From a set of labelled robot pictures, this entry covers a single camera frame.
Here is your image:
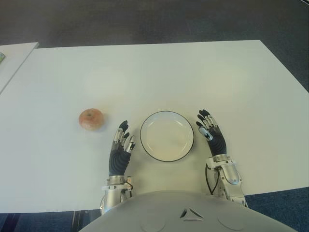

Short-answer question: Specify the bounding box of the white side table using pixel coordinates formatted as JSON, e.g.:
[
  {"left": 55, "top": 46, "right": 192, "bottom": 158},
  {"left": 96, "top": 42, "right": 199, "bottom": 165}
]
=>
[{"left": 0, "top": 42, "right": 40, "bottom": 95}]

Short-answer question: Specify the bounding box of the grey robot torso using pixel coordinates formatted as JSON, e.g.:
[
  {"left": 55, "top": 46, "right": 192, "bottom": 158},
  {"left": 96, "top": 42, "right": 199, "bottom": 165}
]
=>
[{"left": 78, "top": 190, "right": 309, "bottom": 232}]

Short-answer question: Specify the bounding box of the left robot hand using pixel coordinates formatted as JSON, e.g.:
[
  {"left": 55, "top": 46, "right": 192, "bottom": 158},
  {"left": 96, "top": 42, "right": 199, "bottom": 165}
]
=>
[{"left": 108, "top": 120, "right": 136, "bottom": 177}]

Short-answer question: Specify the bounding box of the white plate black rim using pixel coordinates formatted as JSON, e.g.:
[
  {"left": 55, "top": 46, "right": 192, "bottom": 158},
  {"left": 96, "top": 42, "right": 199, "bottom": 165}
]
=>
[{"left": 140, "top": 110, "right": 195, "bottom": 162}]

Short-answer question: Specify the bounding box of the grey metal table leg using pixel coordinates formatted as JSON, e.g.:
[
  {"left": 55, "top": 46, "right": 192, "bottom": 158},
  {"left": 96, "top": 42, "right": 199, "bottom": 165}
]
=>
[{"left": 72, "top": 210, "right": 102, "bottom": 232}]

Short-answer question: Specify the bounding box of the red yellow apple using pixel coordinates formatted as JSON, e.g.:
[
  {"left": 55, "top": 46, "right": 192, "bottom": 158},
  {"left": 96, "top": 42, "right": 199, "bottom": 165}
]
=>
[{"left": 78, "top": 108, "right": 105, "bottom": 131}]

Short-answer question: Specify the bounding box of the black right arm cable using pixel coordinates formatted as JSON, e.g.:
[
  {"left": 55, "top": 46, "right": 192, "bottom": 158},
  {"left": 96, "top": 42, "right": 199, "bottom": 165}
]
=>
[{"left": 205, "top": 164, "right": 220, "bottom": 195}]

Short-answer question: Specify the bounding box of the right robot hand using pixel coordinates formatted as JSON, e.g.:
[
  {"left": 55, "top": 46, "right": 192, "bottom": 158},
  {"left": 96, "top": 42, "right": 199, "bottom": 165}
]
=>
[{"left": 196, "top": 109, "right": 228, "bottom": 158}]

